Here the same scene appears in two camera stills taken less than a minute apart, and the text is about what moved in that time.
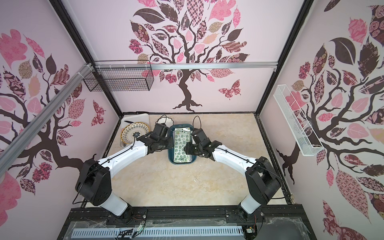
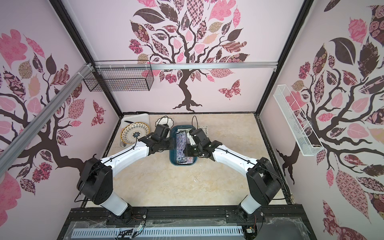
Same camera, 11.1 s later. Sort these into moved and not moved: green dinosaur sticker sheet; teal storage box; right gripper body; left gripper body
Moved: green dinosaur sticker sheet
Not moved: left gripper body; right gripper body; teal storage box
